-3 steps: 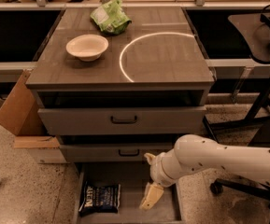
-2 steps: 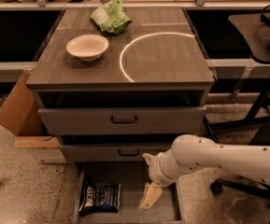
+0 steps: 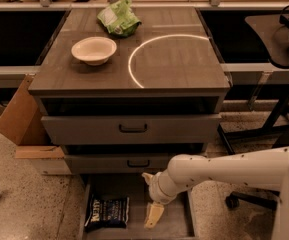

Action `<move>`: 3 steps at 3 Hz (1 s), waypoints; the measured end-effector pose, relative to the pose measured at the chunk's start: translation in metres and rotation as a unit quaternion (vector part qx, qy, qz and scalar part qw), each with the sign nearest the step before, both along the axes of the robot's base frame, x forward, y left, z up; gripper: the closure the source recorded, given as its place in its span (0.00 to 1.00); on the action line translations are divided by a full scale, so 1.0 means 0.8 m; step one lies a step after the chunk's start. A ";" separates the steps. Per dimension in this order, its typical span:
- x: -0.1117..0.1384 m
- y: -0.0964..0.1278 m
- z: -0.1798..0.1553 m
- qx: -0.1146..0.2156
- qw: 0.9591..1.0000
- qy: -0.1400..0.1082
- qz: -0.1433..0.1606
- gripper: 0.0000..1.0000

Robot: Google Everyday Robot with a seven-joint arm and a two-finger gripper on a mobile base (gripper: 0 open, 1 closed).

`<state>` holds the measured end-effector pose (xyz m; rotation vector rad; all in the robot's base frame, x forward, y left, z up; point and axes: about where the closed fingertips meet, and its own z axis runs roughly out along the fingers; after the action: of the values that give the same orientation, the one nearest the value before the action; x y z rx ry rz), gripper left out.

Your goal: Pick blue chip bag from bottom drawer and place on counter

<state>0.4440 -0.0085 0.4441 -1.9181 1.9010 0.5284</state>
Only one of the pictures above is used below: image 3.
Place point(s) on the grey drawer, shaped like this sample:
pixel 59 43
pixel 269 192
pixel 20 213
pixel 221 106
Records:
pixel 176 222
pixel 95 121
pixel 91 159

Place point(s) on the bottom grey drawer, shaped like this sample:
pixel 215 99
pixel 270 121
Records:
pixel 176 222

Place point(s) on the brown cardboard box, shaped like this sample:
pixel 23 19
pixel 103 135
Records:
pixel 21 124

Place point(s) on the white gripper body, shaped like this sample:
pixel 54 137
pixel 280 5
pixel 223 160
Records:
pixel 154 190

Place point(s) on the white paper bowl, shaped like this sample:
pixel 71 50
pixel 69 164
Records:
pixel 94 51

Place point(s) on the blue chip bag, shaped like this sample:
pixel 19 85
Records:
pixel 107 213

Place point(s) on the green chip bag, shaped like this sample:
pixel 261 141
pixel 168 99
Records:
pixel 119 19

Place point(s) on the black top drawer handle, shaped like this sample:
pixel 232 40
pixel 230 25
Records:
pixel 141 129

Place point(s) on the middle grey drawer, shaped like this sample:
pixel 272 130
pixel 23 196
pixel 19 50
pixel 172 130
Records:
pixel 91 159

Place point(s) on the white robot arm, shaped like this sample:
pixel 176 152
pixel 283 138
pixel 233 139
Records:
pixel 265 169

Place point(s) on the black drawer handle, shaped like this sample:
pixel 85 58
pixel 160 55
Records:
pixel 141 129
pixel 136 164

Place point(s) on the black office chair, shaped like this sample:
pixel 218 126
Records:
pixel 232 201

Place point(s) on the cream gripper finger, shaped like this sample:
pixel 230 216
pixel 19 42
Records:
pixel 147 177
pixel 153 214

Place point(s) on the black middle drawer handle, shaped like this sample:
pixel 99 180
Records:
pixel 136 164

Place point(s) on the grey drawer cabinet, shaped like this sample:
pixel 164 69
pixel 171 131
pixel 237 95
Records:
pixel 170 55

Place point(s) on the top grey drawer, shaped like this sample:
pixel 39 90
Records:
pixel 95 121

